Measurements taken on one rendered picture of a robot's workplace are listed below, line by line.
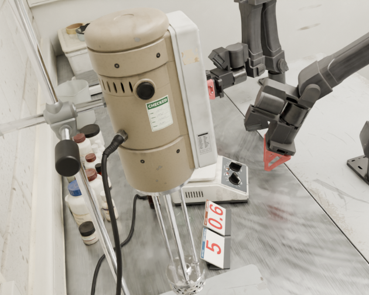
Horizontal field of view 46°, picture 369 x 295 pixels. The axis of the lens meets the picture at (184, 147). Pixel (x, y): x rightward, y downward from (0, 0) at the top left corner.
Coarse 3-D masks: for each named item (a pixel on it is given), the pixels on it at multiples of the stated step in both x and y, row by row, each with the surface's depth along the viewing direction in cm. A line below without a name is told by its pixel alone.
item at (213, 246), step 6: (210, 234) 100; (210, 240) 99; (216, 240) 100; (210, 246) 98; (216, 246) 99; (204, 252) 95; (210, 252) 96; (216, 252) 97; (210, 258) 95; (216, 258) 96
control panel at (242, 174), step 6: (222, 162) 117; (228, 162) 118; (222, 168) 115; (228, 168) 116; (246, 168) 119; (222, 174) 112; (228, 174) 113; (240, 174) 115; (246, 174) 116; (222, 180) 111; (228, 180) 112; (246, 180) 114; (234, 186) 111; (240, 186) 111; (246, 186) 112; (246, 192) 110
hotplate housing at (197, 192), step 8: (216, 176) 112; (192, 184) 110; (200, 184) 110; (208, 184) 110; (216, 184) 109; (176, 192) 112; (184, 192) 112; (192, 192) 111; (200, 192) 111; (208, 192) 111; (216, 192) 110; (224, 192) 110; (232, 192) 110; (240, 192) 110; (176, 200) 113; (184, 200) 113; (192, 200) 113; (200, 200) 113; (216, 200) 112; (224, 200) 112; (232, 200) 112; (240, 200) 112
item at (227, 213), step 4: (216, 204) 110; (204, 212) 105; (224, 212) 109; (228, 212) 109; (204, 216) 104; (224, 216) 108; (228, 216) 108; (224, 220) 107; (228, 220) 107; (224, 224) 106; (228, 224) 106; (212, 228) 102; (224, 228) 105; (228, 228) 105; (216, 232) 104; (220, 232) 103; (224, 232) 104; (228, 232) 103
